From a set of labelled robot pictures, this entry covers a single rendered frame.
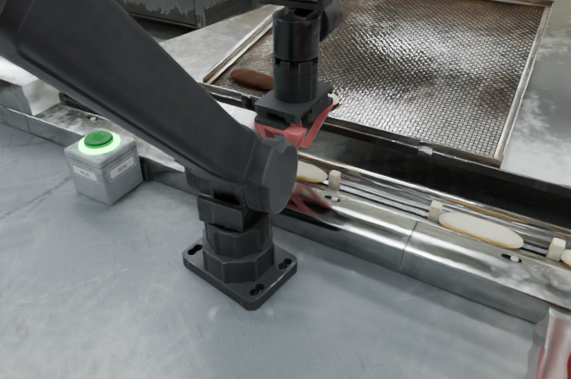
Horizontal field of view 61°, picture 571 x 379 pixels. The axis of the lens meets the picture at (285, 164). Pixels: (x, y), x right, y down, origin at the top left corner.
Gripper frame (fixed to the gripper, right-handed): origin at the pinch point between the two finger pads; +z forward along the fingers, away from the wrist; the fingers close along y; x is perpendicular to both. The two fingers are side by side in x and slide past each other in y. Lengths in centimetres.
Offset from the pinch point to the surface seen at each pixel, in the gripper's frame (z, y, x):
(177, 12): 63, -202, -202
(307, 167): 2.2, -0.3, 1.9
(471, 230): 2.5, 1.4, 25.1
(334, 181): 2.2, 0.7, 6.6
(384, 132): -1.2, -9.3, 9.8
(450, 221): 2.5, 0.9, 22.6
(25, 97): -1.5, 9.2, -45.3
